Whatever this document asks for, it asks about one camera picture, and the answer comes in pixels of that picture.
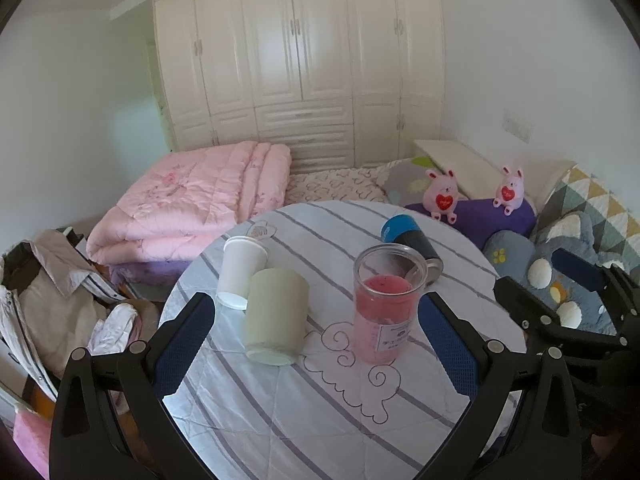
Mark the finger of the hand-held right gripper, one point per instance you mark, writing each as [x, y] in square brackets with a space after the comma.
[580, 271]
[525, 307]

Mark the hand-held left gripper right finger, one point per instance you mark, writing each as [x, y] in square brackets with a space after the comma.
[447, 345]

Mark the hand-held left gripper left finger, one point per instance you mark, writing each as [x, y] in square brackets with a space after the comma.
[182, 345]

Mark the pale green cup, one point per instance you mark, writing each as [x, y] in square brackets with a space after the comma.
[275, 310]

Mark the clear cup with pink drink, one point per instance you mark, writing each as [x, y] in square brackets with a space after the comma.
[382, 310]

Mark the white paper cup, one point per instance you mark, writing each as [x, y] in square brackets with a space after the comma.
[240, 270]

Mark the grey plush toy white spots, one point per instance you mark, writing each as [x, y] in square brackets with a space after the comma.
[560, 295]

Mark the blue paw print cushion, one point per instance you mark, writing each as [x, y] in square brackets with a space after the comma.
[510, 252]

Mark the geometric patterned pillow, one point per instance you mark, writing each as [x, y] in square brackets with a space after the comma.
[595, 205]

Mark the white and pink cloth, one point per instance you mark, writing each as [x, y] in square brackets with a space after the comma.
[115, 327]

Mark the purple blanket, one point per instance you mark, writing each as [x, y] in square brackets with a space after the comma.
[145, 271]

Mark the purple pillow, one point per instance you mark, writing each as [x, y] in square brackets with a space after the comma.
[480, 217]

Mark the pink plush toy with heart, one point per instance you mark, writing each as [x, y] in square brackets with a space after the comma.
[510, 190]
[442, 195]

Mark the blue and black tumbler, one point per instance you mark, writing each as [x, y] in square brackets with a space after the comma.
[415, 242]

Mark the striped white tablecloth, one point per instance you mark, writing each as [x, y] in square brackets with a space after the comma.
[280, 410]

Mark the beige jacket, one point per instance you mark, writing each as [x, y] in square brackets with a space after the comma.
[45, 300]

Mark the folded pink quilt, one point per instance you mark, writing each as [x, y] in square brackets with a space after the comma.
[200, 200]

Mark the cream pillow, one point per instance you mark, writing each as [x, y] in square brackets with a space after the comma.
[465, 160]

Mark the grey leaf print pillow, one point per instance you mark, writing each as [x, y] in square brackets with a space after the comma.
[405, 180]

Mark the heart print bed sheet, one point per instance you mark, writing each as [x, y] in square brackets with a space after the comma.
[335, 185]

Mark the cream wardrobe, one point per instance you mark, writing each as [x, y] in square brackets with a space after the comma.
[300, 60]

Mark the white wall socket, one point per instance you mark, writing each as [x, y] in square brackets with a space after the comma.
[517, 125]

